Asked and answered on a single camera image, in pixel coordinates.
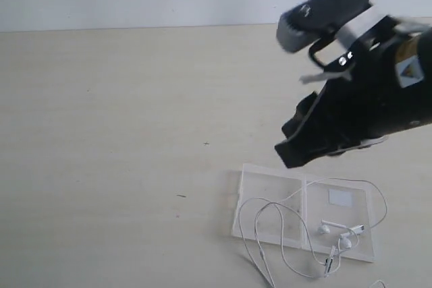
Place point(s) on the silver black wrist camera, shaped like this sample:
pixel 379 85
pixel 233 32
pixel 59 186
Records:
pixel 311 20

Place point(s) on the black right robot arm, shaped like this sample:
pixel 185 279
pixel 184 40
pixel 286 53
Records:
pixel 380 86

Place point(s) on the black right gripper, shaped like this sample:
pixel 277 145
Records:
pixel 383 94

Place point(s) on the clear plastic open case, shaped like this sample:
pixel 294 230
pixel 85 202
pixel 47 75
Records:
pixel 287 207

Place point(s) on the white wired earphones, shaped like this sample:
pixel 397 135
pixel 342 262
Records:
pixel 328 263

